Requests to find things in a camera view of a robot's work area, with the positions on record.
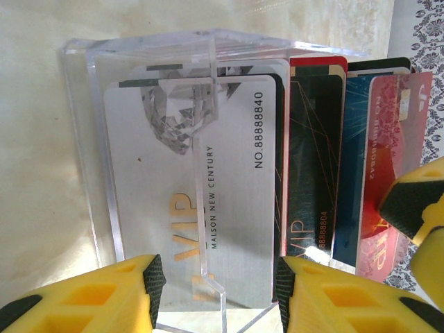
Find clear acrylic card stand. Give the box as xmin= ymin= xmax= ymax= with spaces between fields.
xmin=61 ymin=26 xmax=374 ymax=333

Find black edged card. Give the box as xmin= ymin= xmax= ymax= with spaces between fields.
xmin=346 ymin=57 xmax=413 ymax=78

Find silver VIP card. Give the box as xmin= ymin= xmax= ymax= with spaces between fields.
xmin=103 ymin=74 xmax=278 ymax=312
xmin=117 ymin=58 xmax=291 ymax=105

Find blue card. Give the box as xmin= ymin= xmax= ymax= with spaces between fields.
xmin=333 ymin=74 xmax=374 ymax=268

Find pink red VIP card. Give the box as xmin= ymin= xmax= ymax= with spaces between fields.
xmin=356 ymin=71 xmax=434 ymax=284

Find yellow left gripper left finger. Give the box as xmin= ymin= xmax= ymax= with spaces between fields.
xmin=0 ymin=254 xmax=166 ymax=333

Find black VIP card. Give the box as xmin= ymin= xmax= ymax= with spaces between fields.
xmin=273 ymin=71 xmax=291 ymax=306
xmin=287 ymin=74 xmax=345 ymax=261

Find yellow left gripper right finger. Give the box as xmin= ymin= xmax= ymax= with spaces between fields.
xmin=273 ymin=256 xmax=444 ymax=333

